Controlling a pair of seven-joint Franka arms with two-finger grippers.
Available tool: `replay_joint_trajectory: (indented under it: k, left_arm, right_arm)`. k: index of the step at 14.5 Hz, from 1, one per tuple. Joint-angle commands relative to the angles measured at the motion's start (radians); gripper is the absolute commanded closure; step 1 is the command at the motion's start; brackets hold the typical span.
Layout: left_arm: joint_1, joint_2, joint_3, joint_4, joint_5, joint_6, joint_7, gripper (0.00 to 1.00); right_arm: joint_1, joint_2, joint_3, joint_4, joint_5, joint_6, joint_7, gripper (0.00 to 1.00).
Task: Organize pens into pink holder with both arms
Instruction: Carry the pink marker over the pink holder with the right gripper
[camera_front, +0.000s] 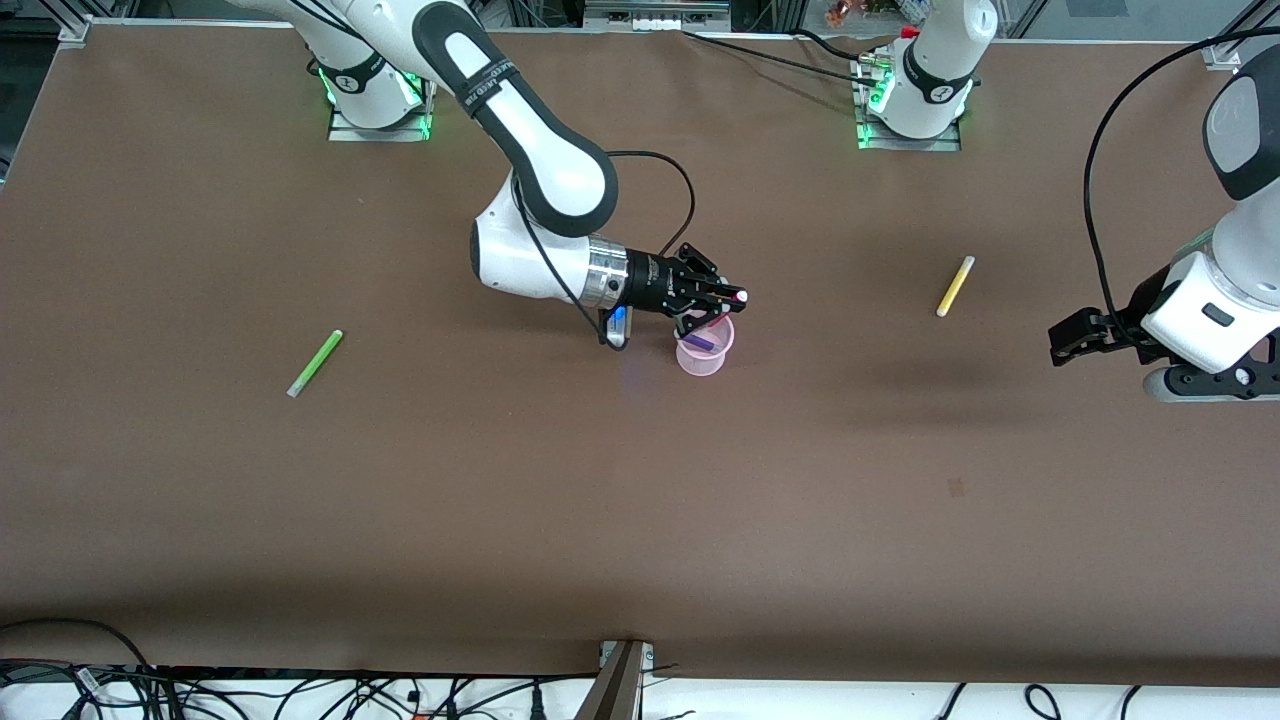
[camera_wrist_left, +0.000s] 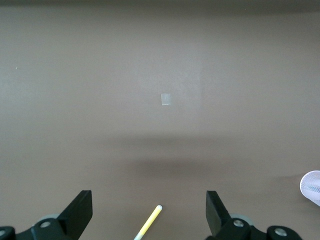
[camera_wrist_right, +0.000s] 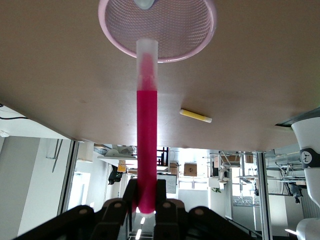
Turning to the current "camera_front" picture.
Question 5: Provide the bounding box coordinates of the pink pen holder cup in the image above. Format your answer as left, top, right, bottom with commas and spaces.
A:
675, 312, 736, 378

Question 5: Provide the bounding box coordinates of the yellow highlighter pen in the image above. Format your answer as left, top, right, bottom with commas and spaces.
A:
935, 255, 976, 319

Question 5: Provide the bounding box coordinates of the green highlighter pen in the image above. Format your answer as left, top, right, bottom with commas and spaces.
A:
286, 329, 345, 399

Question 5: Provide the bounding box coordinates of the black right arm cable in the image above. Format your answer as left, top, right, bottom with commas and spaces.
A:
515, 150, 696, 341

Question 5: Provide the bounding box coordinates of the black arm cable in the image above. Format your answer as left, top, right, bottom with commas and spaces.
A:
1084, 28, 1280, 346
515, 150, 696, 341

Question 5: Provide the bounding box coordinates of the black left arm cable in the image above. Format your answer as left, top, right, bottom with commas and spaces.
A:
1084, 28, 1280, 346

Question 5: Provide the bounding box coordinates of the black tabletop cable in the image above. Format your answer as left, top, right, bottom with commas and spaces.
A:
795, 28, 869, 63
680, 28, 881, 83

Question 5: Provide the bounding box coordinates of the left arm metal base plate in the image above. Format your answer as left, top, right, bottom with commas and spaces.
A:
853, 52, 964, 153

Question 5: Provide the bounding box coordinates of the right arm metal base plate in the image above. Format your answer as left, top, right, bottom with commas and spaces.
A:
327, 60, 435, 143

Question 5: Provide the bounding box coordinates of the aluminium strut with bracket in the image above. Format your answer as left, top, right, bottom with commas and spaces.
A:
575, 640, 656, 720

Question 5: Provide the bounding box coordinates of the black looped cable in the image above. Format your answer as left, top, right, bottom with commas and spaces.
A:
0, 618, 156, 691

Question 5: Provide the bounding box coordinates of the black cable with white tag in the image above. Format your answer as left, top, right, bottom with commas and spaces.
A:
0, 660, 161, 720

